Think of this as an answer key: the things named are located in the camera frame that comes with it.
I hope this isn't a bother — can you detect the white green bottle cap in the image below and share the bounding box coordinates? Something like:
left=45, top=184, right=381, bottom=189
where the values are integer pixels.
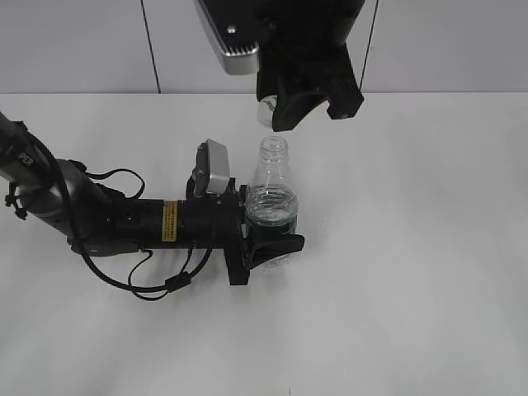
left=257, top=95, right=277, bottom=129

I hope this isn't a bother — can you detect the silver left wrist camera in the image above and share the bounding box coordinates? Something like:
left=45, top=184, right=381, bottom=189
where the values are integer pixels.
left=192, top=139, right=230, bottom=197

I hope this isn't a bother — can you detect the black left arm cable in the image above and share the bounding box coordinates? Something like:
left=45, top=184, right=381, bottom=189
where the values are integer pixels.
left=24, top=131, right=219, bottom=301

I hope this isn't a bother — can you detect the clear cestbon water bottle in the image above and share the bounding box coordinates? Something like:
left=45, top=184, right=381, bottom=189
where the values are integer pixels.
left=243, top=135, right=299, bottom=270

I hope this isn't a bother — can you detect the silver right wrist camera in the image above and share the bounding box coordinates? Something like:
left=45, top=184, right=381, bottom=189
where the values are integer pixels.
left=194, top=0, right=262, bottom=76

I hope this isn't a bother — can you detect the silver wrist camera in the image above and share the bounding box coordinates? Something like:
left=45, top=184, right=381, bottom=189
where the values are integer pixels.
left=194, top=0, right=262, bottom=76
left=192, top=139, right=230, bottom=197

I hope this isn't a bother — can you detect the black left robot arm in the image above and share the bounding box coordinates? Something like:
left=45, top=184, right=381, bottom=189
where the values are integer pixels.
left=1, top=118, right=304, bottom=285

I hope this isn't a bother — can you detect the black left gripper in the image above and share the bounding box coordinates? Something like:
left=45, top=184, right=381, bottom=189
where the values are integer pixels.
left=139, top=178, right=305, bottom=285

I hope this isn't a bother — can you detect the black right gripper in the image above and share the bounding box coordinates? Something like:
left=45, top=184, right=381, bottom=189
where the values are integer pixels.
left=254, top=1, right=364, bottom=131

